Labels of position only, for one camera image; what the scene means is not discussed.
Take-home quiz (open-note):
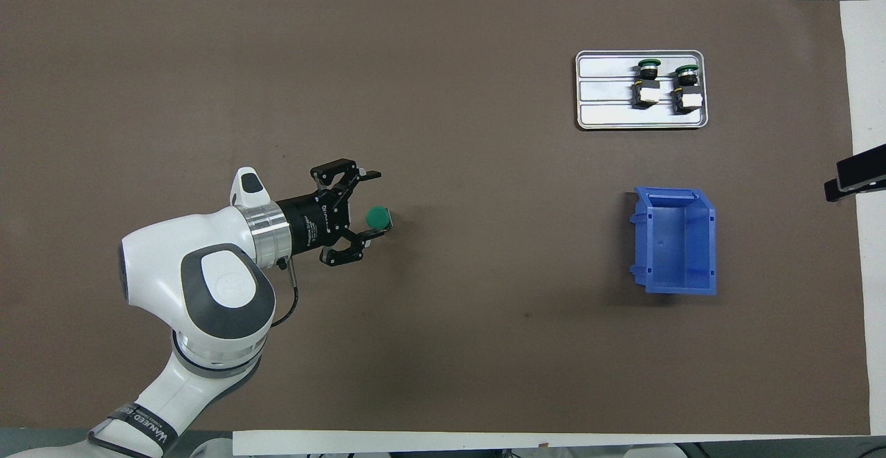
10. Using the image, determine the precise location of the grey metal tray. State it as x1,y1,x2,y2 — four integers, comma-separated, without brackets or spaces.
575,50,707,131

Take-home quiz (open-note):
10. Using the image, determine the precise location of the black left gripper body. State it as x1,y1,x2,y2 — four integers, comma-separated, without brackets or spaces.
277,192,347,257

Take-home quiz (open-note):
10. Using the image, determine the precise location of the blue plastic bin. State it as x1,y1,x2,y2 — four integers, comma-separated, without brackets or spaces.
629,186,718,297

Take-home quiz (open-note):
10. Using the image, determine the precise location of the brown paper mat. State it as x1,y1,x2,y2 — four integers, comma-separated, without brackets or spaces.
0,0,871,438

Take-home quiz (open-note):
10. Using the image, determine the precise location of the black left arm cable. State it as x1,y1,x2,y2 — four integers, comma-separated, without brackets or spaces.
269,256,300,329

